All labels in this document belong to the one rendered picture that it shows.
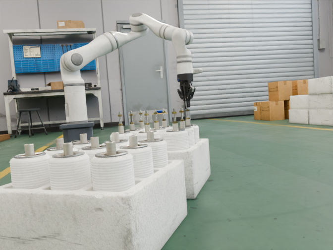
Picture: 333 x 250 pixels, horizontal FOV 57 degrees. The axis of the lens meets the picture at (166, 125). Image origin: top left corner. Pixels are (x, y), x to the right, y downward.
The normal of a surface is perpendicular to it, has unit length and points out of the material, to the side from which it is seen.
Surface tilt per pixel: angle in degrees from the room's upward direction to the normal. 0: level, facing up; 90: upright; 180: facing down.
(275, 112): 90
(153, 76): 90
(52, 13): 90
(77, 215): 90
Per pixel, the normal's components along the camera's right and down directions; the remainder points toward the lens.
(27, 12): 0.20, 0.05
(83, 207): -0.33, 0.08
